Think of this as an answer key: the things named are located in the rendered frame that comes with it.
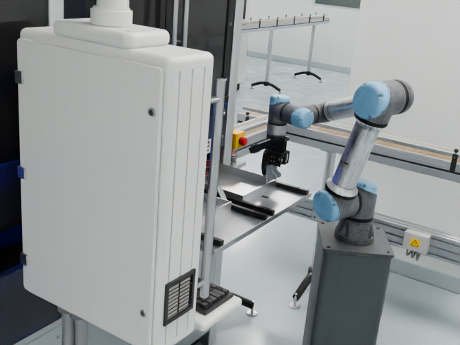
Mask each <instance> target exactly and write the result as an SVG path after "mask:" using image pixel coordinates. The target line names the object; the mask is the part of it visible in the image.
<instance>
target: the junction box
mask: <svg viewBox="0 0 460 345"><path fill-rule="evenodd" d="M430 241H431V235H429V234H425V233H421V232H419V231H414V230H412V229H407V230H406V231H405V234H404V238H403V242H402V248H405V249H408V250H410V251H415V252H417V253H421V254H424V255H425V254H427V253H428V251H429V245H430Z"/></svg>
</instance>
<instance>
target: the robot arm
mask: <svg viewBox="0 0 460 345"><path fill-rule="evenodd" d="M413 101H414V92H413V89H412V87H411V86H410V85H409V84H408V83H407V82H405V81H403V80H399V79H393V80H385V81H370V82H368V83H364V84H362V85H361V86H360V87H358V89H357V90H356V91H355V93H354V95H353V96H352V97H346V98H343V99H337V100H334V101H328V102H324V103H318V104H312V105H300V106H299V105H293V104H291V103H290V98H289V96H287V95H284V94H274V95H272V96H271V97H270V104H269V112H268V124H267V130H266V132H267V136H266V137H267V138H269V139H271V140H269V141H266V142H263V143H261V144H254V145H253V146H251V147H250V148H248V149H249V151H250V153H253V154H255V153H258V152H260V151H261V150H263V149H265V151H264V153H263V156H262V163H261V172H262V175H263V178H264V181H265V183H268V182H270V180H275V179H277V178H278V177H281V173H280V172H279V171H278V170H277V167H281V165H282V164H283V165H286V164H287V163H288V162H289V156H290V151H289V150H286V148H287V141H289V140H290V137H287V136H285V134H286V127H287V124H289V125H293V126H295V127H297V128H301V129H307V128H308V127H310V126H311V125H312V124H317V123H328V122H331V121H333V120H340V119H344V118H351V117H355V119H356V121H355V124H354V126H353V129H352V131H351V133H350V136H349V139H348V141H347V143H346V146H345V148H344V151H343V153H342V156H341V158H340V161H339V163H338V165H337V168H336V170H335V173H334V176H333V177H330V178H328V179H327V182H326V183H325V186H324V188H323V190H319V191H317V192H316V193H315V194H314V197H313V206H314V209H315V212H316V214H317V215H318V217H319V218H321V219H322V220H323V221H326V222H332V221H337V220H339V222H338V224H337V226H336V228H335V233H334V236H335V238H336V239H338V240H339V241H340V242H343V243H345V244H349V245H354V246H367V245H371V244H373V243H374V239H375V232H374V225H373V218H374V210H375V205H376V198H377V195H378V194H377V193H378V185H377V184H375V182H373V181H370V180H367V179H363V178H360V176H361V173H362V171H363V169H364V166H365V165H366V162H367V160H368V157H369V155H370V152H371V150H372V148H373V146H374V143H375V141H376V139H377V136H378V134H379V132H380V130H381V129H384V128H386V127H387V125H388V123H389V120H390V118H391V117H392V116H393V115H397V114H402V113H404V112H406V111H407V110H408V109H409V108H410V107H411V106H412V104H413Z"/></svg>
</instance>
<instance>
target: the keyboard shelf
mask: <svg viewBox="0 0 460 345"><path fill-rule="evenodd" d="M241 304H242V300H241V298H239V297H237V296H233V297H232V298H230V299H229V300H228V301H227V302H225V303H223V304H222V305H221V306H219V307H217V308H216V309H215V310H213V311H212V312H210V313H209V314H207V315H204V314H201V313H199V312H197V311H195V320H194V328H195V329H198V330H199V331H206V330H207V329H208V328H210V327H211V326H213V325H214V324H216V323H217V322H218V321H219V320H221V319H223V318H224V317H225V316H227V315H228V314H230V313H231V312H232V311H233V310H235V309H237V308H238V307H239V306H240V305H241Z"/></svg>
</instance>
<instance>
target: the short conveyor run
mask: <svg viewBox="0 0 460 345"><path fill-rule="evenodd" d="M246 115H247V116H246V118H245V122H243V123H239V124H236V125H234V126H233V128H234V129H238V130H241V131H245V137H246V138H247V139H248V143H247V145H246V146H243V147H242V148H239V149H236V150H234V149H231V150H232V151H236V152H237V158H239V157H242V156H245V155H248V154H249V153H250V151H249V149H248V148H250V147H251V146H253V145H254V144H261V143H263V142H266V141H269V140H271V139H269V138H267V137H266V136H267V132H266V130H267V124H268V120H264V119H266V118H268V114H267V115H264V116H260V117H257V118H254V119H249V116H248V115H250V112H246Z"/></svg>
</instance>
